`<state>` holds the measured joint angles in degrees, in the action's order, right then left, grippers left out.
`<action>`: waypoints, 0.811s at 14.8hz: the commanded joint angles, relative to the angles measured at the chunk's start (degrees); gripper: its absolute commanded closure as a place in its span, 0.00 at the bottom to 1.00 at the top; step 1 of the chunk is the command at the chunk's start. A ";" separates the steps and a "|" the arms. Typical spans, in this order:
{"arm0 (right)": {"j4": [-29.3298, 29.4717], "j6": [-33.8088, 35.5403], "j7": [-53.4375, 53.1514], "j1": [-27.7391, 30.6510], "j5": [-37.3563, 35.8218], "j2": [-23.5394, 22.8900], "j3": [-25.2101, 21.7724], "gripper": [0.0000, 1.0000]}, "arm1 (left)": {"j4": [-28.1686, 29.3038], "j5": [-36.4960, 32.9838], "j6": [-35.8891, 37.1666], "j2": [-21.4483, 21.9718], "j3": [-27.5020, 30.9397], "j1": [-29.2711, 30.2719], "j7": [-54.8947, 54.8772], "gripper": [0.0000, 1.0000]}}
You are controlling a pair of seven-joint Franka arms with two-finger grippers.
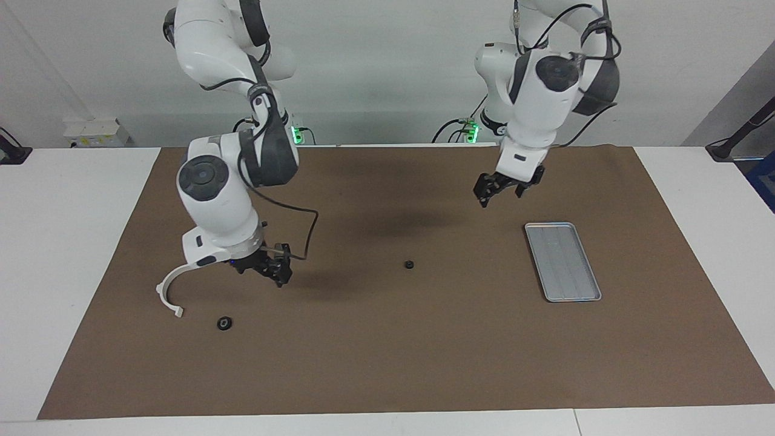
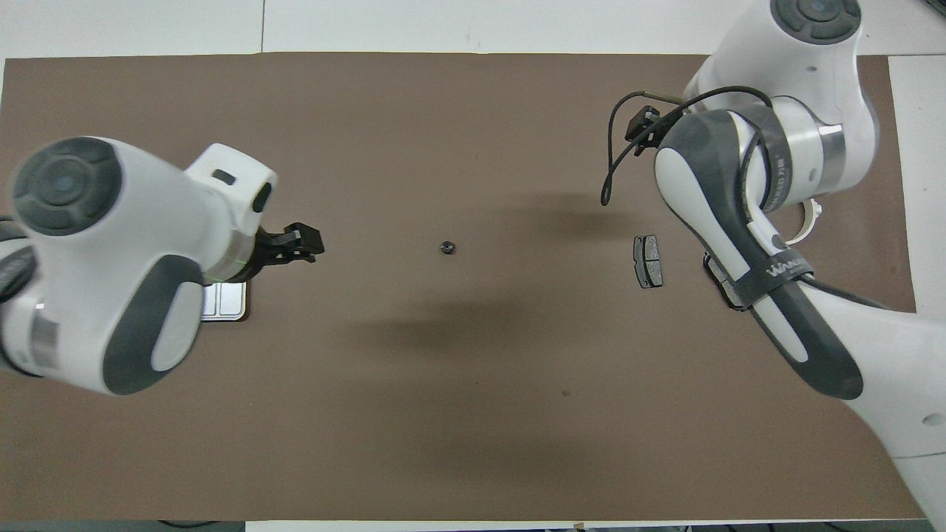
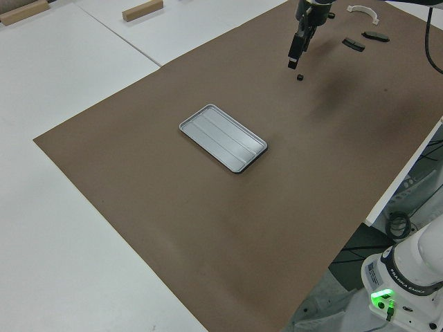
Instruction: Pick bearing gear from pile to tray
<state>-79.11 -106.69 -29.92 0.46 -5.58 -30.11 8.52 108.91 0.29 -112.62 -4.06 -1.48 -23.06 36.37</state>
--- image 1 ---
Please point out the brown table mat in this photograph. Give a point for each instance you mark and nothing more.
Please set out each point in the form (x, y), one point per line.
(387, 363)

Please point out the white power box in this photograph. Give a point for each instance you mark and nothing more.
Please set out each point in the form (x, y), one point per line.
(97, 133)

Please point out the silver metal tray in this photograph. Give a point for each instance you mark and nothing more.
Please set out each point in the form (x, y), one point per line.
(563, 263)

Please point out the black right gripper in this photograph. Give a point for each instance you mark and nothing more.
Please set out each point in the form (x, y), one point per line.
(257, 261)

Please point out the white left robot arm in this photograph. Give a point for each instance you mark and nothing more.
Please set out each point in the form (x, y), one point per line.
(533, 103)

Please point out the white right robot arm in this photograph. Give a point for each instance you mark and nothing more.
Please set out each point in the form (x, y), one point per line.
(212, 206)

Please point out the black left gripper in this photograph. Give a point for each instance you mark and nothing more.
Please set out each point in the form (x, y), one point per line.
(505, 181)

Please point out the black table clamp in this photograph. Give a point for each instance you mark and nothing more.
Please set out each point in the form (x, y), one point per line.
(12, 154)

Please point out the blue object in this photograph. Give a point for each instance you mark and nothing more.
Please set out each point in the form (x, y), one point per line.
(764, 181)

